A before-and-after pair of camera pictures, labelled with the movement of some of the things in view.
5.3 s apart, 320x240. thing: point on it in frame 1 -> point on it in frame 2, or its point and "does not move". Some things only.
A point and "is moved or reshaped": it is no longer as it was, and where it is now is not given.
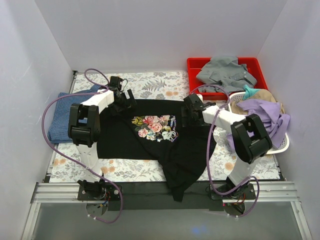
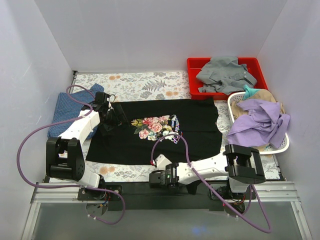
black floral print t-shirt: [153, 130] is moved or reshaped
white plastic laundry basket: [239, 96] does not move
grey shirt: [226, 71] does not move
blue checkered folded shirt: [58, 132] does not move
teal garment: [249, 92] does not move
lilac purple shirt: [275, 122] does not move
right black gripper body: [188, 115] -> [153, 180]
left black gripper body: [125, 101] -> [113, 116]
